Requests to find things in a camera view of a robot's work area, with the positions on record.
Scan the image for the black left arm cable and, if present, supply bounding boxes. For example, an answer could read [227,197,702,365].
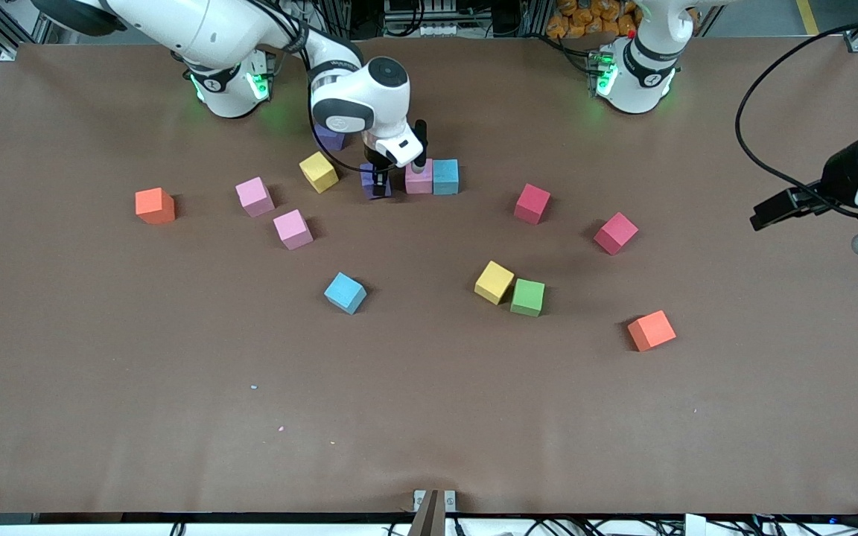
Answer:
[734,16,858,220]

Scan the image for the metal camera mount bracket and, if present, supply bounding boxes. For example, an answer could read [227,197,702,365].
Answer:
[413,489,457,536]

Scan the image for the green foam block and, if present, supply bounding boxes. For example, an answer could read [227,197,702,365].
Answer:
[510,278,546,318]

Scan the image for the pink foam block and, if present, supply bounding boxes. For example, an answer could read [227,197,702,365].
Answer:
[235,176,276,218]
[273,209,314,251]
[404,158,434,195]

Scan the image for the orange foam block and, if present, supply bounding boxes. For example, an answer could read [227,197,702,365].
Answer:
[135,187,177,226]
[627,310,678,353]

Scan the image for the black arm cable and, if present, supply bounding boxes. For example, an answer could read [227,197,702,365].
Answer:
[301,41,370,176]
[734,16,858,220]

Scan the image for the yellow foam block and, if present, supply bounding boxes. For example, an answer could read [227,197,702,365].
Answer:
[299,151,340,194]
[474,260,516,306]

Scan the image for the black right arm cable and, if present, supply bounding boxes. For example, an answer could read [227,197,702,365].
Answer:
[301,41,370,176]

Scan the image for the red foam block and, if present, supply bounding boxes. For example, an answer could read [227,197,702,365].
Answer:
[594,211,640,256]
[513,183,552,226]

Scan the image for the blue foam block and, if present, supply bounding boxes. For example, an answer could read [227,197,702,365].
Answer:
[323,272,368,316]
[433,159,460,196]

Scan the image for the purple foam block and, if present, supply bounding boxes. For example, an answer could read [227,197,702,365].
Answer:
[360,162,394,200]
[314,123,346,152]

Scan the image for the orange mesh bag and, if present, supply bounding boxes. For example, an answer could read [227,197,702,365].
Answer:
[546,0,640,40]

